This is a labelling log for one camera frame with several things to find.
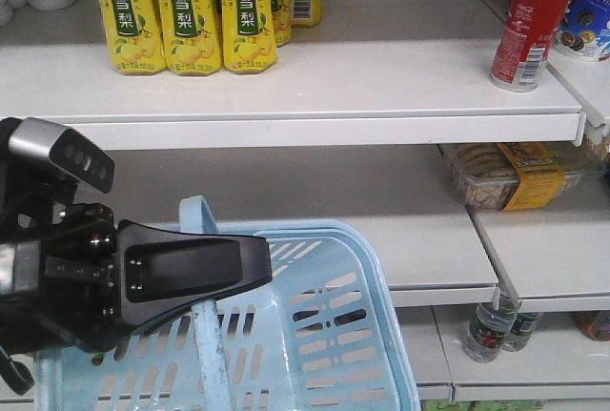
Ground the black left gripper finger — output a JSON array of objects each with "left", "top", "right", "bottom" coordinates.
[{"left": 114, "top": 220, "right": 273, "bottom": 334}]

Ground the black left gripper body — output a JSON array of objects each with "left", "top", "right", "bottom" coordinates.
[{"left": 1, "top": 117, "right": 125, "bottom": 395}]

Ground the light blue plastic basket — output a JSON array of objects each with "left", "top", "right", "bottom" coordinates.
[{"left": 34, "top": 196, "right": 419, "bottom": 410}]

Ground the red coca cola aluminium bottle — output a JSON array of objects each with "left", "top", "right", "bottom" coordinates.
[{"left": 490, "top": 0, "right": 570, "bottom": 92}]

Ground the yellow pear drink bottle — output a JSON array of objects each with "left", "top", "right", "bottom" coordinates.
[
  {"left": 157, "top": 0, "right": 223, "bottom": 76},
  {"left": 220, "top": 0, "right": 278, "bottom": 74},
  {"left": 98, "top": 0, "right": 167, "bottom": 75}
]

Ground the clear water bottle green label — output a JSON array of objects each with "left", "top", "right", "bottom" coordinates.
[{"left": 464, "top": 301, "right": 518, "bottom": 363}]

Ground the white metal shelf rack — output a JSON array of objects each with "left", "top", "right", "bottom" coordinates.
[{"left": 1, "top": 0, "right": 609, "bottom": 410}]

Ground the clear cookie box yellow label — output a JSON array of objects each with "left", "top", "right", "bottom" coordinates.
[{"left": 439, "top": 141, "right": 604, "bottom": 212}]

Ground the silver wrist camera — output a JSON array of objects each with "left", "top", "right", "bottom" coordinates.
[{"left": 8, "top": 117, "right": 115, "bottom": 194}]

